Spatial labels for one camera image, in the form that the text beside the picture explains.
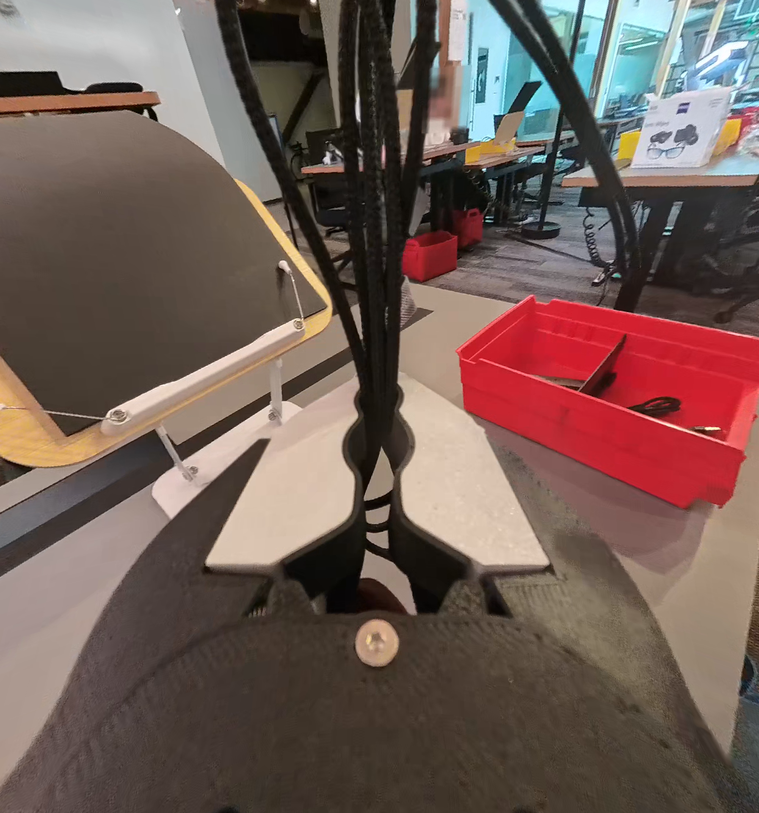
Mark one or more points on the dark bin divider plate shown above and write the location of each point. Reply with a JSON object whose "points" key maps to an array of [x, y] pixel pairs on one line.
{"points": [[601, 368]]}

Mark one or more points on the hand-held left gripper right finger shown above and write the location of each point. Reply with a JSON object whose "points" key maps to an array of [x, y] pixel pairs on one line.
{"points": [[468, 502]]}

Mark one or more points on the red plastic bin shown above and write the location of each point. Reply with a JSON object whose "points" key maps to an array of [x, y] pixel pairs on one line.
{"points": [[576, 444]]}

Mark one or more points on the wooden work table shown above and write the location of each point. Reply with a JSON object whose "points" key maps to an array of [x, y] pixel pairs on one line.
{"points": [[671, 175]]}

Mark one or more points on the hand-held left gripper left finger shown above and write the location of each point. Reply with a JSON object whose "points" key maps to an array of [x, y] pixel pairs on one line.
{"points": [[290, 502]]}

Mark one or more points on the wooden-edged black board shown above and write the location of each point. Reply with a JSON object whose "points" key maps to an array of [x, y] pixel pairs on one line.
{"points": [[100, 254]]}

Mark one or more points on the white printed box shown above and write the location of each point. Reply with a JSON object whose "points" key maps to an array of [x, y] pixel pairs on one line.
{"points": [[678, 127]]}

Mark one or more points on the red plastic crates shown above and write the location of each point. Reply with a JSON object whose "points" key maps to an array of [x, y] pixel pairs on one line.
{"points": [[430, 254]]}

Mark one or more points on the black pole stand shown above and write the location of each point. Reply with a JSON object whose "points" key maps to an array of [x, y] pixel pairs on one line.
{"points": [[554, 159]]}

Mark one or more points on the grey usb hub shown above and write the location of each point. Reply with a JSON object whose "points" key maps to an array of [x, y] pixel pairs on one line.
{"points": [[557, 381]]}

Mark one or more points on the black office chair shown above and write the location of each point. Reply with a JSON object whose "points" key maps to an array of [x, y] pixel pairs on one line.
{"points": [[741, 254]]}

